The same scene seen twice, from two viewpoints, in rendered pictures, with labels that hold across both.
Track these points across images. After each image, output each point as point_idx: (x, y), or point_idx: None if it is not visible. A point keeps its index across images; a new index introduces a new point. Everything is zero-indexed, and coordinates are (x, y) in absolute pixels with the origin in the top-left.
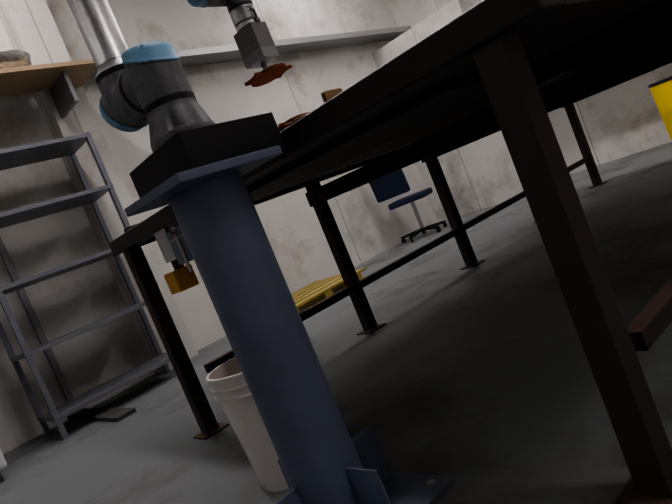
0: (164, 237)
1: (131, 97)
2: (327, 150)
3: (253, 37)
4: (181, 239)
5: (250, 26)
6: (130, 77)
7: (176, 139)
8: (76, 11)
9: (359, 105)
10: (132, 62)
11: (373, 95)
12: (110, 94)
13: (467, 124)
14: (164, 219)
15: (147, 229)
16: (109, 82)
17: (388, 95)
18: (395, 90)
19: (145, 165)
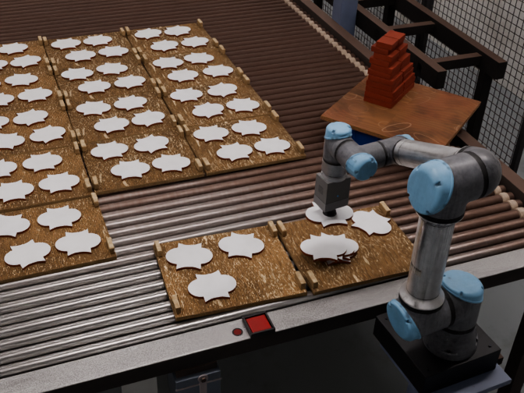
0: (148, 384)
1: (456, 323)
2: None
3: (346, 189)
4: (210, 384)
5: (349, 180)
6: (469, 311)
7: (497, 353)
8: (444, 258)
9: (489, 285)
10: (479, 302)
11: (500, 281)
12: (437, 321)
13: None
14: (176, 366)
15: (117, 382)
16: (440, 312)
17: (508, 282)
18: (514, 281)
19: (451, 370)
